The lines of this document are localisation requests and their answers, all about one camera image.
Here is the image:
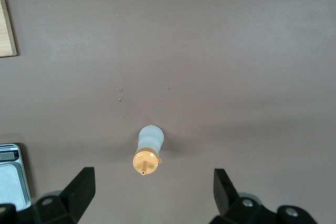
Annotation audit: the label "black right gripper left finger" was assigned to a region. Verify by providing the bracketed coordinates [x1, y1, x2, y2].
[0, 166, 96, 224]

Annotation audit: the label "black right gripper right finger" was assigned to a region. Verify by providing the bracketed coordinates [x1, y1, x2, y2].
[209, 168, 318, 224]

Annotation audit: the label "translucent sauce bottle orange cap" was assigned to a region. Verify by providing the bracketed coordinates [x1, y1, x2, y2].
[132, 125, 165, 176]

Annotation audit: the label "silver digital kitchen scale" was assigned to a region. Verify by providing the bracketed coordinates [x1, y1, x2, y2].
[0, 143, 32, 211]

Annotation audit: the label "bamboo cutting board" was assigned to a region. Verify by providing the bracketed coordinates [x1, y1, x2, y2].
[0, 0, 18, 57]

